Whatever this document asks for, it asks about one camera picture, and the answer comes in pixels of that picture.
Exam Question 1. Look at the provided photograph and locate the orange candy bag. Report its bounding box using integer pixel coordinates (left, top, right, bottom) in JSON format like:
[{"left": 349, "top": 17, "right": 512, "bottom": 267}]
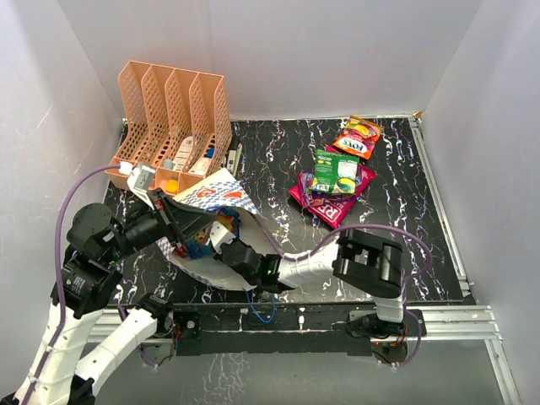
[{"left": 332, "top": 116, "right": 384, "bottom": 160}]

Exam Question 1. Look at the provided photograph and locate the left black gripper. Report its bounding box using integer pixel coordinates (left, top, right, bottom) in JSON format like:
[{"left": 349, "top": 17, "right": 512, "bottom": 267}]
[{"left": 104, "top": 186, "right": 219, "bottom": 262}]

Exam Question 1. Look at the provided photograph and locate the blue checkered paper bag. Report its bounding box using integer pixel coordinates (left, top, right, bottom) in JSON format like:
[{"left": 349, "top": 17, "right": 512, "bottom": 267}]
[{"left": 155, "top": 167, "right": 279, "bottom": 324}]

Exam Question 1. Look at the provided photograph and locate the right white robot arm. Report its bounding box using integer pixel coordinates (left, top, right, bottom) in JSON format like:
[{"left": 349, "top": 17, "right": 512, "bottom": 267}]
[{"left": 210, "top": 228, "right": 407, "bottom": 338}]

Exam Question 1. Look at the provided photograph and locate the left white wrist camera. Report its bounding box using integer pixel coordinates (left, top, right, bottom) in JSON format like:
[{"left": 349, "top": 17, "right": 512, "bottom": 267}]
[{"left": 119, "top": 161, "right": 155, "bottom": 209}]

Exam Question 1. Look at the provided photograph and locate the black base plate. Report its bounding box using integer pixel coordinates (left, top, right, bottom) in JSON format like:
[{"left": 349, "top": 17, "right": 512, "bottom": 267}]
[{"left": 148, "top": 304, "right": 424, "bottom": 362}]

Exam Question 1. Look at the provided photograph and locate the rainbow candy bag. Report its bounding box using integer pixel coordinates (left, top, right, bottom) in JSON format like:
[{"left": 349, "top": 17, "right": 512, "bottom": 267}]
[{"left": 310, "top": 149, "right": 359, "bottom": 195}]

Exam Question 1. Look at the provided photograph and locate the orange plastic file organizer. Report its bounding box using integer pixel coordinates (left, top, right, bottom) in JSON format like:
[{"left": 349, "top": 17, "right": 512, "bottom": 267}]
[{"left": 106, "top": 61, "right": 232, "bottom": 196}]

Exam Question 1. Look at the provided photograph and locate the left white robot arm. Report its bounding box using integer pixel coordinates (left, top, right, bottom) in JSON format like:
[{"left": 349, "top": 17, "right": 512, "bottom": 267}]
[{"left": 1, "top": 189, "right": 217, "bottom": 404}]

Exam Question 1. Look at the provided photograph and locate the white bottle in organizer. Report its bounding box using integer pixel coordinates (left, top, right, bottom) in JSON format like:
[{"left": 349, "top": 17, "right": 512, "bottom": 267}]
[{"left": 172, "top": 135, "right": 193, "bottom": 171}]

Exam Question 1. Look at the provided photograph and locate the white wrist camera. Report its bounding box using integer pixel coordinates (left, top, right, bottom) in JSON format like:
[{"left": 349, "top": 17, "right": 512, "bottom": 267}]
[
  {"left": 119, "top": 161, "right": 155, "bottom": 209},
  {"left": 209, "top": 221, "right": 236, "bottom": 254}
]

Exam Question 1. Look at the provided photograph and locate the aluminium frame rail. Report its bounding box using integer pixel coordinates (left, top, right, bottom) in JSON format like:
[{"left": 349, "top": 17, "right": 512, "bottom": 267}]
[{"left": 75, "top": 305, "right": 505, "bottom": 351}]

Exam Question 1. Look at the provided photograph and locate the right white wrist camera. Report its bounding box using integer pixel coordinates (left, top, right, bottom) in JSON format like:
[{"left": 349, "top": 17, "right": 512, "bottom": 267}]
[{"left": 209, "top": 221, "right": 236, "bottom": 254}]

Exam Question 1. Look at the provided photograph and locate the pink chips bag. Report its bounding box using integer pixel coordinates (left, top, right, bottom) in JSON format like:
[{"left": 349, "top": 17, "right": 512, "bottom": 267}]
[{"left": 289, "top": 146, "right": 376, "bottom": 229}]

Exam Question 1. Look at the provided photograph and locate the grey stapler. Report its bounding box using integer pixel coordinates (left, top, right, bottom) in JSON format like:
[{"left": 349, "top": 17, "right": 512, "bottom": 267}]
[{"left": 225, "top": 135, "right": 242, "bottom": 176}]

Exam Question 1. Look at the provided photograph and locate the blue snack packet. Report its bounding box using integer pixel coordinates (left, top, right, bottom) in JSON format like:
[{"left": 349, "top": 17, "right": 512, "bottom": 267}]
[{"left": 185, "top": 214, "right": 241, "bottom": 261}]

